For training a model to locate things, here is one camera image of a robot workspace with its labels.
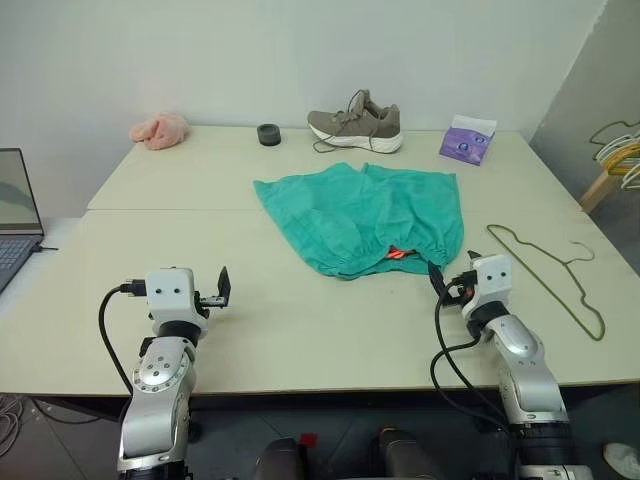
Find black round container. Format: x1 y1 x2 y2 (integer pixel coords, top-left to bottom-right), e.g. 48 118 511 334
256 122 283 148

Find taupe sneaker with white sole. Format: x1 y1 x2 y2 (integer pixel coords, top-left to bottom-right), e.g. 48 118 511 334
306 88 405 155

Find grey laptop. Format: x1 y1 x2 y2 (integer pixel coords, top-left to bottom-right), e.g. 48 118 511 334
0 146 46 297

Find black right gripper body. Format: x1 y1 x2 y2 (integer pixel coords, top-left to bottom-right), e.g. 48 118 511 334
442 268 478 308

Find olive wire hanger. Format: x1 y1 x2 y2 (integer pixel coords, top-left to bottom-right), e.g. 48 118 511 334
486 223 608 343

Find wooden rack leg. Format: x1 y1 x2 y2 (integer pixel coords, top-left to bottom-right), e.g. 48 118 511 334
578 163 622 215

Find thin black floor cable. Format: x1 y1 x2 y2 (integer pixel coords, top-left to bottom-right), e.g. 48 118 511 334
28 396 132 427

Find grey cable bundle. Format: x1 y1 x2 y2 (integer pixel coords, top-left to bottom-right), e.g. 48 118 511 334
0 393 22 454

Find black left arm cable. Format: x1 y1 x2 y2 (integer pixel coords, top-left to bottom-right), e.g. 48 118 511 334
98 278 147 404

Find white shoe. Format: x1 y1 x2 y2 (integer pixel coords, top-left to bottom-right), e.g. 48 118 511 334
601 441 640 480

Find green shorts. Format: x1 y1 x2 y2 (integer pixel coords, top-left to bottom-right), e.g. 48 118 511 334
252 160 467 281

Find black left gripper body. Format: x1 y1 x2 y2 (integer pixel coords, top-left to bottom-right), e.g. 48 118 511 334
194 291 233 317

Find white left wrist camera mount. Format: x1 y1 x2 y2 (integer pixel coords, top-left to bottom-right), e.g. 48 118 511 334
143 267 211 324

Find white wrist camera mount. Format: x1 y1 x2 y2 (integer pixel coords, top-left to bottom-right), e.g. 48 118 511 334
143 267 211 324
460 253 514 321

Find purple tissue pack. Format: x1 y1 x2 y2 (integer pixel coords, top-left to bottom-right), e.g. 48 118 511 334
438 114 498 168

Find dark rounded shape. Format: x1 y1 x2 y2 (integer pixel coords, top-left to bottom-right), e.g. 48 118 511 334
376 426 445 480
253 436 312 480

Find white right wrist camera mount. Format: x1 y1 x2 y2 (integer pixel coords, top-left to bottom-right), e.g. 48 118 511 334
460 253 514 321

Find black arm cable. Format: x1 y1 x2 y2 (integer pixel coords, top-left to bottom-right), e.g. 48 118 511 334
98 278 147 404
429 282 517 437

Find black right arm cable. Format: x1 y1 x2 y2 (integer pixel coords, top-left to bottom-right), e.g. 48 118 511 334
429 282 517 437

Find pink plush cloth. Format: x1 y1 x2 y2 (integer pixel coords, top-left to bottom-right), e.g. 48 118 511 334
128 111 190 152

